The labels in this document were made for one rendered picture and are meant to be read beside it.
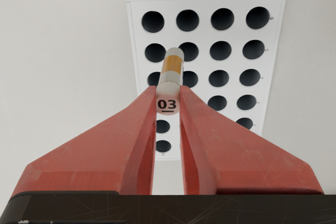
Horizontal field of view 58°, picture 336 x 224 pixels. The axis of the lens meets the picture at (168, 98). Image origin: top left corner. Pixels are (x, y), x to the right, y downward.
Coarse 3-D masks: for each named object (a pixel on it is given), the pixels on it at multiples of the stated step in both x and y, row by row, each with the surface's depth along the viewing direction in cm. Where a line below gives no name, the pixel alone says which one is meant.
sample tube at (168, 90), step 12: (168, 60) 15; (180, 60) 15; (168, 72) 14; (180, 72) 14; (168, 84) 13; (180, 84) 14; (156, 96) 13; (168, 96) 12; (156, 108) 13; (168, 108) 13
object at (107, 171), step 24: (144, 96) 11; (120, 120) 8; (144, 120) 8; (72, 144) 7; (96, 144) 7; (120, 144) 7; (144, 144) 9; (48, 168) 6; (72, 168) 6; (96, 168) 6; (120, 168) 6; (144, 168) 11; (24, 192) 5; (48, 192) 5; (72, 192) 5; (96, 192) 5; (120, 192) 5; (144, 192) 11; (24, 216) 5; (48, 216) 5; (72, 216) 5; (96, 216) 5; (120, 216) 5; (144, 216) 5; (168, 216) 5; (192, 216) 5; (216, 216) 5; (240, 216) 5; (264, 216) 5; (288, 216) 5; (312, 216) 5
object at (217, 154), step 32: (192, 96) 11; (192, 128) 8; (224, 128) 8; (192, 160) 11; (224, 160) 6; (256, 160) 6; (288, 160) 6; (192, 192) 10; (224, 192) 5; (256, 192) 5; (288, 192) 5; (320, 192) 5
